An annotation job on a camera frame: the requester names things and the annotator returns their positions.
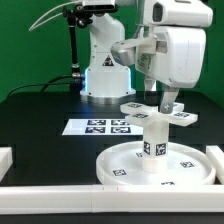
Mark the white fence bar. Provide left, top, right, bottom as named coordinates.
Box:
left=0, top=147, right=13, bottom=182
left=0, top=185, right=224, bottom=214
left=206, top=145, right=224, bottom=185

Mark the white cable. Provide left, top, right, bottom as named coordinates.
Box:
left=28, top=0, right=84, bottom=32

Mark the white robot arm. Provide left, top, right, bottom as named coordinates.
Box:
left=81, top=0, right=213, bottom=114

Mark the white round table top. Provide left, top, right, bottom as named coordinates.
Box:
left=96, top=141, right=216, bottom=186

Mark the white right fence bar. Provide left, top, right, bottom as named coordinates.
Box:
left=206, top=145, right=224, bottom=185

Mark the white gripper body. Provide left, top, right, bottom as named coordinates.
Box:
left=135, top=0, right=213, bottom=88

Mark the black camera on mount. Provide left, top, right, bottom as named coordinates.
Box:
left=82, top=0, right=118, bottom=13

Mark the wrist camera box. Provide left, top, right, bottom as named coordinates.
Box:
left=110, top=37, right=156, bottom=66

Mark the white left fence bar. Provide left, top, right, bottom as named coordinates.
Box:
left=0, top=147, right=13, bottom=182

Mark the white front fence bar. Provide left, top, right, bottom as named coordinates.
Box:
left=0, top=185, right=224, bottom=214

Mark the white fiducial marker sheet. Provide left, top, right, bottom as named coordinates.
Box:
left=63, top=119, right=143, bottom=136

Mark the white cross-shaped table base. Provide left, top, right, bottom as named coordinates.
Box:
left=120, top=102, right=198, bottom=127

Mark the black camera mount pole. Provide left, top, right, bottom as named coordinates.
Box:
left=63, top=4, right=92, bottom=81

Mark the black cable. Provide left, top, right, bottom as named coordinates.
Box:
left=6, top=74, right=84, bottom=99

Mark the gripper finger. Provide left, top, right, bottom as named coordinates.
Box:
left=144, top=76, right=156, bottom=104
left=160, top=85, right=179, bottom=114

